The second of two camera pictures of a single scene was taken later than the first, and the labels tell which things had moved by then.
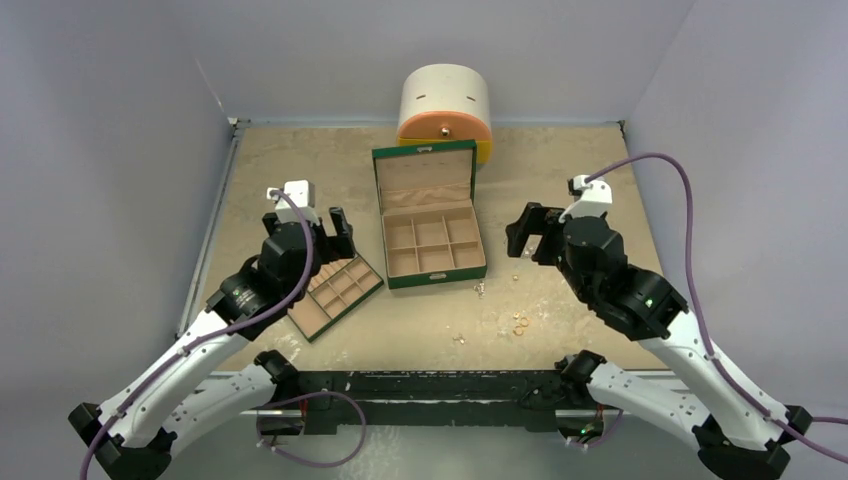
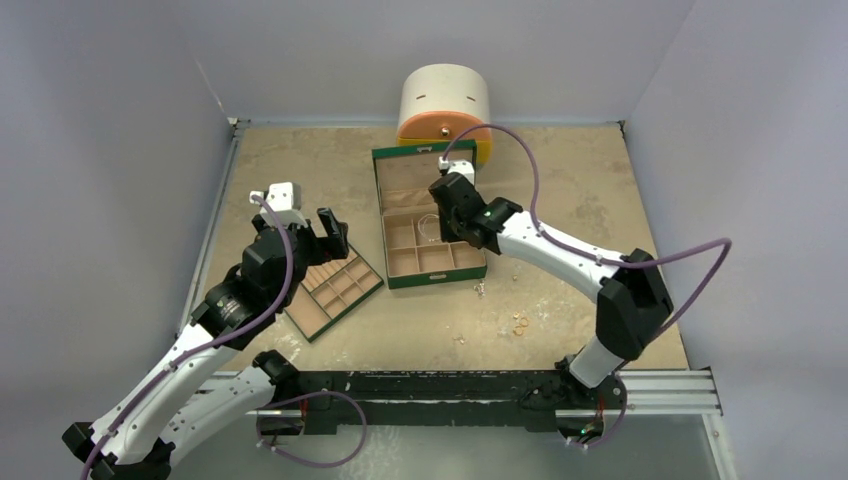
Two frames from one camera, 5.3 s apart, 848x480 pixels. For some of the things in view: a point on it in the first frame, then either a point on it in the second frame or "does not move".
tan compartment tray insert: (336, 289) does not move
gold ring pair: (519, 330) does not move
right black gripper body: (544, 237) to (448, 198)
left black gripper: (339, 244) does not move
